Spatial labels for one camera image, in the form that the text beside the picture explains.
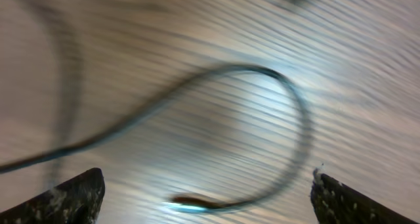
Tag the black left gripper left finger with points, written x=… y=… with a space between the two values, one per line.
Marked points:
x=75 y=201

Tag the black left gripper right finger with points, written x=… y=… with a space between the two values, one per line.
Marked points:
x=336 y=203

